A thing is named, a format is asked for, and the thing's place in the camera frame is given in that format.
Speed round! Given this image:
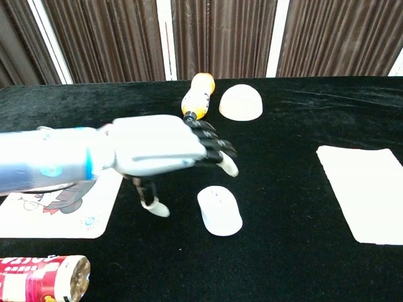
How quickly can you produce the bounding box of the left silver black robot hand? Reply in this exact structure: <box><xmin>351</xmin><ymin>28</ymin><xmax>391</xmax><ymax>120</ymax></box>
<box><xmin>106</xmin><ymin>114</ymin><xmax>240</xmax><ymax>218</ymax></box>

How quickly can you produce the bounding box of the white computer mouse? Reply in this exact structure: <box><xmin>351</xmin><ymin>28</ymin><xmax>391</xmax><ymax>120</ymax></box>
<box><xmin>196</xmin><ymin>185</ymin><xmax>244</xmax><ymax>237</ymax></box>

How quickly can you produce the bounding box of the white cartoon print mouse pad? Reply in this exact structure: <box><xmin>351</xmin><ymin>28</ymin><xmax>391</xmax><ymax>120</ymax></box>
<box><xmin>0</xmin><ymin>171</ymin><xmax>124</xmax><ymax>239</ymax></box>

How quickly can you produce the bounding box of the orange bottle with black cap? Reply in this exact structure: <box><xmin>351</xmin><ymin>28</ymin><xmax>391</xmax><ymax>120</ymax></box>
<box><xmin>181</xmin><ymin>72</ymin><xmax>216</xmax><ymax>122</ymax></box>

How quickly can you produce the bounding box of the white upturned bowl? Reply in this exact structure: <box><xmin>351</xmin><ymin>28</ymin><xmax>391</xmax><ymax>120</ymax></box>
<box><xmin>219</xmin><ymin>84</ymin><xmax>264</xmax><ymax>122</ymax></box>

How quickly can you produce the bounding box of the brown pleated curtain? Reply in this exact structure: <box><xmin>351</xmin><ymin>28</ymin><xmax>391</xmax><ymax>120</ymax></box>
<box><xmin>171</xmin><ymin>0</ymin><xmax>278</xmax><ymax>81</ymax></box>
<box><xmin>42</xmin><ymin>0</ymin><xmax>166</xmax><ymax>84</ymax></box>
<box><xmin>0</xmin><ymin>0</ymin><xmax>62</xmax><ymax>88</ymax></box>
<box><xmin>276</xmin><ymin>0</ymin><xmax>403</xmax><ymax>78</ymax></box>

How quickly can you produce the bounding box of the black velvet tablecloth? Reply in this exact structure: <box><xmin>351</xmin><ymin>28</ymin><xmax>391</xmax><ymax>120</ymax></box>
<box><xmin>0</xmin><ymin>75</ymin><xmax>403</xmax><ymax>302</ymax></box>

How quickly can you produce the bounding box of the red and white snack can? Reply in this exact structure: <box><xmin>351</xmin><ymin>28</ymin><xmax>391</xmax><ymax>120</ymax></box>
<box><xmin>0</xmin><ymin>255</ymin><xmax>92</xmax><ymax>302</ymax></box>

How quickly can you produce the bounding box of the plain white mat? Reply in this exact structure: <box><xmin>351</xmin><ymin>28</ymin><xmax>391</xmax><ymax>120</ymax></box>
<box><xmin>315</xmin><ymin>145</ymin><xmax>403</xmax><ymax>245</ymax></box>

